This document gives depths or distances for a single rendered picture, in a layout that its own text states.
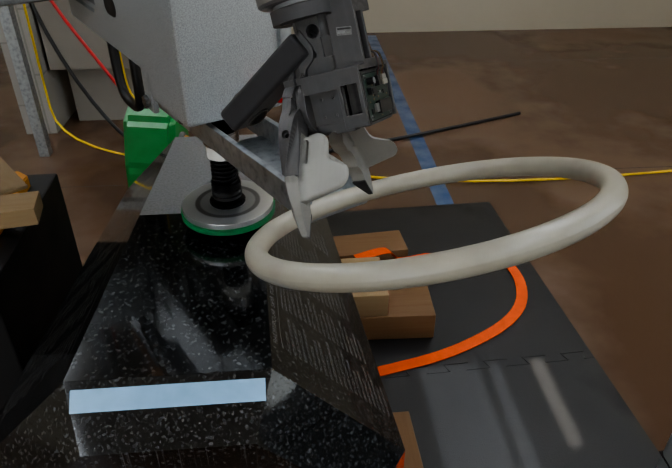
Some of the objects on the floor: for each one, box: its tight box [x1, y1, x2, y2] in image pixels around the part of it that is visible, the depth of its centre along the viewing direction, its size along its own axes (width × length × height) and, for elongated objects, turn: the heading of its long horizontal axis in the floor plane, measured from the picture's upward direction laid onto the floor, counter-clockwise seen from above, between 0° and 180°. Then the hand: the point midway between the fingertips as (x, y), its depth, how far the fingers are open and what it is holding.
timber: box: [393, 411, 423, 468], centre depth 178 cm, size 30×12×12 cm, turn 6°
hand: (336, 216), depth 60 cm, fingers open, 14 cm apart
